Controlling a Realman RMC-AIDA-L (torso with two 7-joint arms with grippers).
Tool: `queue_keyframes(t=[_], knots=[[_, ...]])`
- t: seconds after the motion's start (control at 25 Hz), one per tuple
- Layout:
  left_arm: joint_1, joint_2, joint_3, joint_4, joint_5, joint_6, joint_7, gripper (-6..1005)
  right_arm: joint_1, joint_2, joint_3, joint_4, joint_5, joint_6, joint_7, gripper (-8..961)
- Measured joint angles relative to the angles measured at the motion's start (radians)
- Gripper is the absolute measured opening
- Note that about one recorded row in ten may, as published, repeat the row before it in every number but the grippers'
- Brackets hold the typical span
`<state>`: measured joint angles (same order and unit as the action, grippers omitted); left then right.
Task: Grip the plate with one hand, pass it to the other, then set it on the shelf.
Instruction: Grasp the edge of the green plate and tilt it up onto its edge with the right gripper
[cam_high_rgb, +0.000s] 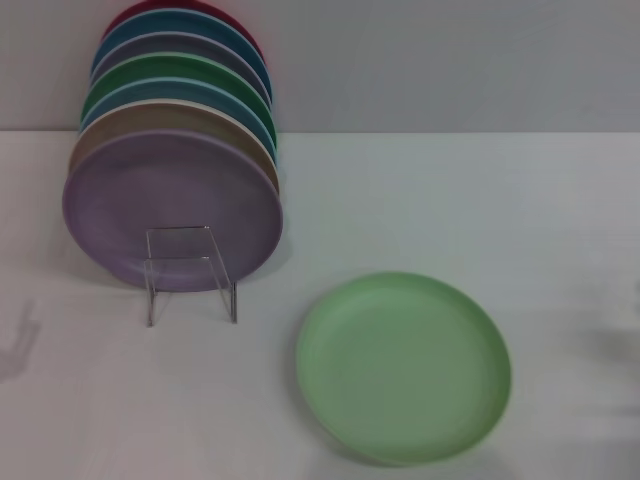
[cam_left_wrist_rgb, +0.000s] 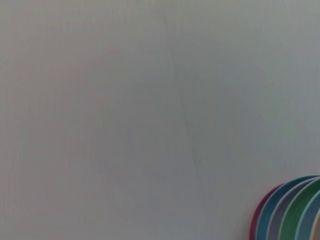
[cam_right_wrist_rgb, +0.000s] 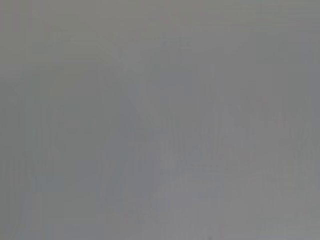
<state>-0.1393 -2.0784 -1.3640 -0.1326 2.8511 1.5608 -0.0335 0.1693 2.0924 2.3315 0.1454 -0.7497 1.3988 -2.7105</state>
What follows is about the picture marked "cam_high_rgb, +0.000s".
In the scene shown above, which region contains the light green plate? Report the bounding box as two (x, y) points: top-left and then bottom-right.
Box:
(294, 271), (513, 469)

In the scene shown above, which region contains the clear acrylic plate rack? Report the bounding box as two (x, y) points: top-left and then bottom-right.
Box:
(143, 225), (239, 329)

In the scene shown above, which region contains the lavender plate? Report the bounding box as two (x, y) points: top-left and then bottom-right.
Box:
(61, 130), (285, 294)

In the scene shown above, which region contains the beige plate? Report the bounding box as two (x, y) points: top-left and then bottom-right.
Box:
(68, 98), (280, 191)

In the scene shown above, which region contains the light blue plate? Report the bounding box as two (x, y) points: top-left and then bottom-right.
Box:
(79, 77), (278, 157)

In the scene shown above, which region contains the dark green plate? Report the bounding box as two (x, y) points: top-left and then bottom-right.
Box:
(82, 52), (278, 146)

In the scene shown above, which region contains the grey plate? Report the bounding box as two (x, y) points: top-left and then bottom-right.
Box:
(91, 31), (274, 109)

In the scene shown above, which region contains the dark blue plate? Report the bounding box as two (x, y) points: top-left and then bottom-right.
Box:
(89, 8), (274, 101)

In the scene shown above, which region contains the red plate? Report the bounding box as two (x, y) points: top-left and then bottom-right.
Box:
(101, 0), (266, 57)

